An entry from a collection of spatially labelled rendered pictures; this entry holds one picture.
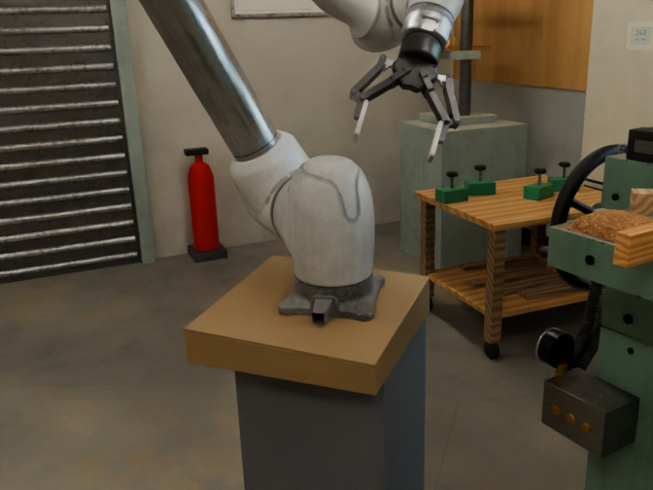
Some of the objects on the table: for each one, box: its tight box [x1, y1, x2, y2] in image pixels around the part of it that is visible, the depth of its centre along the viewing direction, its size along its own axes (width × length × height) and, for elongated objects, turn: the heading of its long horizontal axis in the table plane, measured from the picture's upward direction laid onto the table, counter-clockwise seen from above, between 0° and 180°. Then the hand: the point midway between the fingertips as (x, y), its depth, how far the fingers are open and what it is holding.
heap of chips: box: [563, 209, 653, 242], centre depth 92 cm, size 8×12×3 cm
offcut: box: [629, 189, 653, 215], centre depth 101 cm, size 3×3×3 cm
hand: (395, 143), depth 118 cm, fingers open, 13 cm apart
